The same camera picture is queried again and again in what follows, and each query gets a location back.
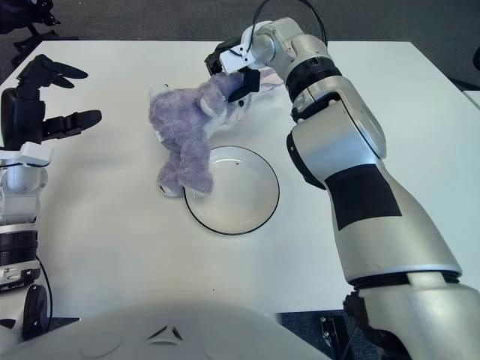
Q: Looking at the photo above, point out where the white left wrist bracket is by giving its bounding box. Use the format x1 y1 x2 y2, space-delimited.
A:
0 141 53 168

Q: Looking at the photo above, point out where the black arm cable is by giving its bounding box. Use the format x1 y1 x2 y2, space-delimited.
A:
251 0 328 43
37 258 54 331

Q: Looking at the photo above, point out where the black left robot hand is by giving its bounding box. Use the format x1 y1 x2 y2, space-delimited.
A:
0 54 103 151

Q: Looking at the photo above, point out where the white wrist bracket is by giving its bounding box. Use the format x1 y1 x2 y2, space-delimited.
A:
0 141 53 168
219 22 272 74

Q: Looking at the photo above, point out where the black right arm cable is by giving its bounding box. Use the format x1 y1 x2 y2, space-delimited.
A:
251 0 328 43

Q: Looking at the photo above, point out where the black office chair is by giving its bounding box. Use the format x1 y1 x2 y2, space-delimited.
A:
0 0 80 63

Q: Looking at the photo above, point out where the white side table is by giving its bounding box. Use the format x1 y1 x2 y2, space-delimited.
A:
463 88 480 110

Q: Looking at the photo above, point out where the grey robot torso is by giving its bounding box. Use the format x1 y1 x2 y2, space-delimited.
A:
7 299 331 360

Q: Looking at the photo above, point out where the white plate with black rim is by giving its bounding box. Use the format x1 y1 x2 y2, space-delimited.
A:
183 145 281 236

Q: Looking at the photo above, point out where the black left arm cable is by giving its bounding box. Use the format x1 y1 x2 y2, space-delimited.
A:
37 258 54 331

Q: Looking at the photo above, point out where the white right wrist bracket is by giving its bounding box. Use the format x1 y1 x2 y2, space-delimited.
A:
219 22 272 74

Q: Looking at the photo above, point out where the purple plush bunny doll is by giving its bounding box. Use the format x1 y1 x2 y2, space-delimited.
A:
148 70 284 198

